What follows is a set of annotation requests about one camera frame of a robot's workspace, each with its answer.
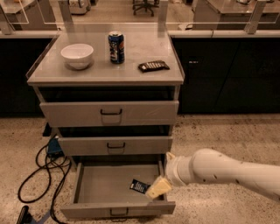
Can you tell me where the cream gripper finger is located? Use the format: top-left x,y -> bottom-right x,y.
145,176 -> 172,200

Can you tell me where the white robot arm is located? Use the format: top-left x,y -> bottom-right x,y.
145,149 -> 280,201

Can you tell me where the grey bottom drawer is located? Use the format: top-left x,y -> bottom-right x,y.
61,161 -> 175,220

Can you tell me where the grey drawer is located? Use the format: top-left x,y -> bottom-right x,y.
61,161 -> 175,220
40,101 -> 179,128
59,136 -> 172,156

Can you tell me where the grey top drawer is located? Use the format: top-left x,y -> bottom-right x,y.
40,101 -> 179,128

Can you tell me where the grey middle drawer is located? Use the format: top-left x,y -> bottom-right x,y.
59,136 -> 172,156

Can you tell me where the grey drawer cabinet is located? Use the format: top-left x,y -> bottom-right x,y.
28,24 -> 184,165

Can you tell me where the dark counter cabinet right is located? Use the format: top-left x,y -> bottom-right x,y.
171,35 -> 280,114

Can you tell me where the dark counter cabinet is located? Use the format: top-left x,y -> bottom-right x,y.
0,34 -> 54,117
171,35 -> 280,114

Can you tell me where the dark counter cabinet left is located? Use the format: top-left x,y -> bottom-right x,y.
0,34 -> 54,117

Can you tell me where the blue power box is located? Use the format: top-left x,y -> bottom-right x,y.
46,137 -> 62,156

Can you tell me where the black object on floor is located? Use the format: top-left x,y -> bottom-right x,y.
17,206 -> 32,224

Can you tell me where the blue pepsi can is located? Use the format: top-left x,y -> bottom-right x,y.
108,31 -> 124,64

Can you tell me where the white ceramic bowl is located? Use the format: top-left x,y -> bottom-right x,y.
60,44 -> 94,70

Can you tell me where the background desk right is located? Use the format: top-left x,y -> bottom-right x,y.
192,0 -> 280,30

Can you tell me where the background desk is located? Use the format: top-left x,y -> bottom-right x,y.
0,0 -> 57,31
192,0 -> 280,30

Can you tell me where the black office chair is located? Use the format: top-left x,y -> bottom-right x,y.
132,0 -> 159,17

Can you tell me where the white appliance in background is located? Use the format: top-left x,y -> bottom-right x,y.
69,0 -> 91,15

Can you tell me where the background desk left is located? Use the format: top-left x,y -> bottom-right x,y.
0,0 -> 57,31

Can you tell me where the black floor cable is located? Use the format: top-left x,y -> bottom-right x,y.
17,143 -> 74,224

